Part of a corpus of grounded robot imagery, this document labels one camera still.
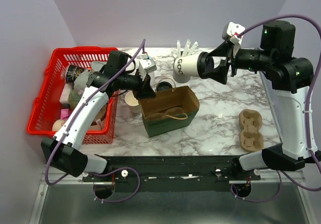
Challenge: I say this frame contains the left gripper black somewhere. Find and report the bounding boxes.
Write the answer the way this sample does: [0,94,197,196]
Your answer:
[118,69,156,100]

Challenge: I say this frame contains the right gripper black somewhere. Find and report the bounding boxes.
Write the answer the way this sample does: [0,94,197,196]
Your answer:
[203,39,274,84]

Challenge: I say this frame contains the green paper bag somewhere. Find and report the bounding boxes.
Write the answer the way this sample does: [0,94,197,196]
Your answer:
[138,85,200,138]

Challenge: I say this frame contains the black plastic cup lid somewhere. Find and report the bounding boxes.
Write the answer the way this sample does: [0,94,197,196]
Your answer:
[197,52,214,79]

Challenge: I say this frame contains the brown cardboard cup carrier top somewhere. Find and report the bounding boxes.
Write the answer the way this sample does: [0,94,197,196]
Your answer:
[145,107,188,121]

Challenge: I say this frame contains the brown cardboard cup carrier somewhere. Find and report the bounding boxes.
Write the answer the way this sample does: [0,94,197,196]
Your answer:
[145,107,188,121]
[239,109,264,152]

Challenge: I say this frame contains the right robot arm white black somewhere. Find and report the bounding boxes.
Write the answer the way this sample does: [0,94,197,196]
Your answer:
[204,20,320,180]

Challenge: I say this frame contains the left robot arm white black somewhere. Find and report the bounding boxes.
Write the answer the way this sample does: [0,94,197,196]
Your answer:
[41,51,156,181]

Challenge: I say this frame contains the white wrapped straws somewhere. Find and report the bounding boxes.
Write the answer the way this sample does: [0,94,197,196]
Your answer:
[171,39,199,59]

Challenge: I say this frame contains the brown round lid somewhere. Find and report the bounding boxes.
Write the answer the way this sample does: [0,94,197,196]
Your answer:
[91,104,108,126]

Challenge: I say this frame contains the grey cloth pouch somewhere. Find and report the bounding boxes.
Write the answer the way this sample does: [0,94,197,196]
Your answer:
[74,61,106,91]

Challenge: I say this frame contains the green scrub sponge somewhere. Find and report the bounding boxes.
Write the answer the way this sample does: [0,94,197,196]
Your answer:
[68,90,81,110]

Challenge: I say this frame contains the black snack can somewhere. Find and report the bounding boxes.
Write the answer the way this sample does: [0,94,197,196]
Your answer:
[64,65,86,83]

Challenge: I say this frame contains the white soap block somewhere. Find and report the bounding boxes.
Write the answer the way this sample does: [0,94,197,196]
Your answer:
[59,83,73,104]

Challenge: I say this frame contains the red plastic basket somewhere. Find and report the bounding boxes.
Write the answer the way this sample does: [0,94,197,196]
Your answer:
[26,46,118,144]

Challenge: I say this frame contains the pink small box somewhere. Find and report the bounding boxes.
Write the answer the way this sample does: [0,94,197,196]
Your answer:
[60,108,70,120]

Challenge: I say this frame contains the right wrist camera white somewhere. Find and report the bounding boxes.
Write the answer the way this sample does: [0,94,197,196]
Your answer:
[222,22,245,57]

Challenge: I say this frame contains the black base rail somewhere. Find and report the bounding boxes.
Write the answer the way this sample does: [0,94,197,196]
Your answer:
[83,155,260,193]

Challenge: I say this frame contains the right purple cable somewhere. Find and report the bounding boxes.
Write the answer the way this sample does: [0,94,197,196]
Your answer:
[230,14,321,203]

